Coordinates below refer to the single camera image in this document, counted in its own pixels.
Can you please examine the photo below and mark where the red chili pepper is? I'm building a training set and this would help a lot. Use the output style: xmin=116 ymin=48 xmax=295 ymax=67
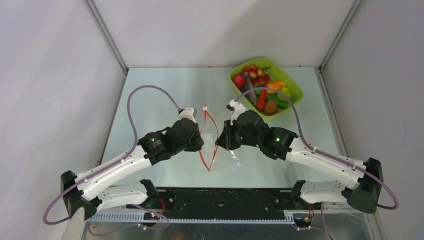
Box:
xmin=256 ymin=89 xmax=267 ymax=111

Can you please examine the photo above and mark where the clear zip bag orange zipper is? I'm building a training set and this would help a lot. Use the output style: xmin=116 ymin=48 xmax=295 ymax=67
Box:
xmin=198 ymin=104 xmax=243 ymax=172

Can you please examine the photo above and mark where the green pear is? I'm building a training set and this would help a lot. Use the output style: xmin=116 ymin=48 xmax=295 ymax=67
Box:
xmin=277 ymin=86 xmax=292 ymax=102

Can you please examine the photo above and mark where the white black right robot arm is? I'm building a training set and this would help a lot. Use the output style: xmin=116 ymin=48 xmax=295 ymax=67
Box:
xmin=215 ymin=110 xmax=384 ymax=214

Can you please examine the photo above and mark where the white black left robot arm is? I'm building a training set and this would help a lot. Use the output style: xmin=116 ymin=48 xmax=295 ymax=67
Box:
xmin=60 ymin=117 xmax=204 ymax=220

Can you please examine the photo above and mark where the dark grey fish toy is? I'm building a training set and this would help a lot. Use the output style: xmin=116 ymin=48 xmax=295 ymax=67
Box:
xmin=241 ymin=73 xmax=257 ymax=107

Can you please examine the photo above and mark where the green cucumber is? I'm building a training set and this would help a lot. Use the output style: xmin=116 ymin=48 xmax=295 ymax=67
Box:
xmin=254 ymin=90 xmax=290 ymax=109

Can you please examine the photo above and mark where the red apple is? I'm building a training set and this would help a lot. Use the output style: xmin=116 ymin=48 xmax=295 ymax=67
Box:
xmin=232 ymin=74 xmax=246 ymax=90

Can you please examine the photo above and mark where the orange yellow mango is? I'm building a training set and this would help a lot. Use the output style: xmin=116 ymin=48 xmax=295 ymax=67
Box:
xmin=267 ymin=80 xmax=287 ymax=94

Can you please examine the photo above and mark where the red cherry bunch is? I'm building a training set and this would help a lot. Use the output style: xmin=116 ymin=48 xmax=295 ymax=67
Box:
xmin=242 ymin=64 xmax=271 ymax=87

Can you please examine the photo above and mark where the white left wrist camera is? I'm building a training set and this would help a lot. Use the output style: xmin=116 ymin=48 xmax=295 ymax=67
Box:
xmin=178 ymin=107 xmax=197 ymax=123

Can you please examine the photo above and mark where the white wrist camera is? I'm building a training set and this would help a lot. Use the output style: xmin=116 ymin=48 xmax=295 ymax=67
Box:
xmin=178 ymin=107 xmax=197 ymax=123
xmin=226 ymin=99 xmax=246 ymax=126

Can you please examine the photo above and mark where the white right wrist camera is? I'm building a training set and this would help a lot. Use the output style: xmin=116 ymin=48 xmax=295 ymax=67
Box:
xmin=226 ymin=99 xmax=246 ymax=126

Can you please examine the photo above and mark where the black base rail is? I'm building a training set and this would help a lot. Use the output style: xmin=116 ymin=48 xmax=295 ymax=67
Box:
xmin=140 ymin=187 xmax=320 ymax=219

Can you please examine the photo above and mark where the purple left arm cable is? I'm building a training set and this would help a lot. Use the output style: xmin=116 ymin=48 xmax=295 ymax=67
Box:
xmin=42 ymin=85 xmax=182 ymax=238

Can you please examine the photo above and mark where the grey cable duct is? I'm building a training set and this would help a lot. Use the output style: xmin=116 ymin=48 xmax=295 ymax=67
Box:
xmin=88 ymin=210 xmax=295 ymax=224

